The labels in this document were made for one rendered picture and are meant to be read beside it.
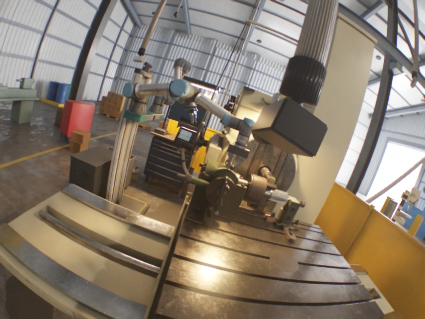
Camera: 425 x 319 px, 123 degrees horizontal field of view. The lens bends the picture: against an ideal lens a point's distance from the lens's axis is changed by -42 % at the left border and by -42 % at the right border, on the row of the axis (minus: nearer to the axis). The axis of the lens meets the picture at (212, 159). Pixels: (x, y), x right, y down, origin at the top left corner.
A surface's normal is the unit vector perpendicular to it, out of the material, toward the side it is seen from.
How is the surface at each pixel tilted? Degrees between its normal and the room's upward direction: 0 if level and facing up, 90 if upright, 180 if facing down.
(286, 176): 90
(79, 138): 90
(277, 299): 0
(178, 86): 88
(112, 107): 90
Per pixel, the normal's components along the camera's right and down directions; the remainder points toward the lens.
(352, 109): -0.03, 0.23
